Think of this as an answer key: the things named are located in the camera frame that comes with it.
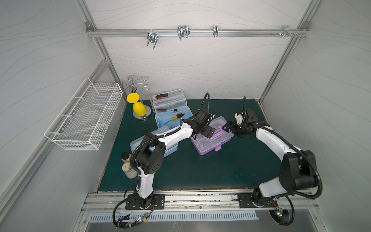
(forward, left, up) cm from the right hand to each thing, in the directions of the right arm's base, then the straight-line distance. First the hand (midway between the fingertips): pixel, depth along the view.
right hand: (228, 128), depth 89 cm
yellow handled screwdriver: (+16, +34, -9) cm, 39 cm away
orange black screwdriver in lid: (+23, +48, +4) cm, 53 cm away
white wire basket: (-11, +74, +21) cm, 78 cm away
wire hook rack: (+20, +61, +19) cm, 67 cm away
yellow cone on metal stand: (+10, +58, +3) cm, 59 cm away
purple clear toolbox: (-11, +16, 0) cm, 20 cm away
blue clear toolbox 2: (+20, +40, -4) cm, 45 cm away
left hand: (-1, +14, 0) cm, 14 cm away
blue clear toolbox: (-14, +36, -3) cm, 39 cm away
